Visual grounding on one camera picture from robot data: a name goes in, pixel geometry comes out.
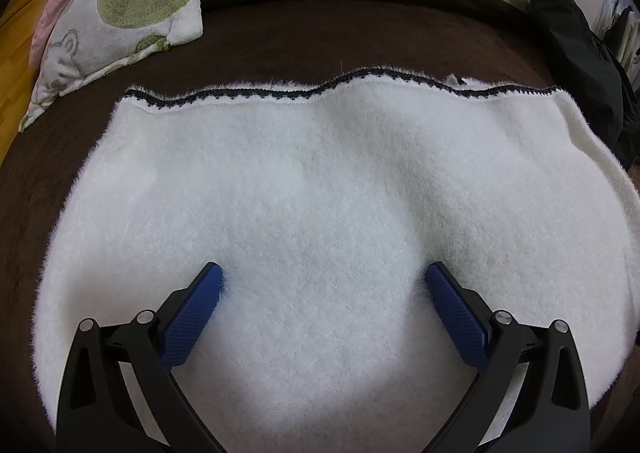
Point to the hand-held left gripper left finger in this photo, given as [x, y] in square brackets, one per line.
[192, 313]

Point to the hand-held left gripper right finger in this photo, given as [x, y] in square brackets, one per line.
[457, 313]

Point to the white fluffy cardigan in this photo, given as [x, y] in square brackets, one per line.
[325, 193]

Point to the row of hanging clothes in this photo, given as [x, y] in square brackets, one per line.
[622, 33]

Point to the black garment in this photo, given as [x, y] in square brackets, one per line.
[580, 48]

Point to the white pillow with green hearts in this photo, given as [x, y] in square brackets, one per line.
[130, 3]

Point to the pink pillow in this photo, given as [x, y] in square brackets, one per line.
[52, 13]

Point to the wooden headboard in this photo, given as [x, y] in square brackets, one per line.
[17, 8]

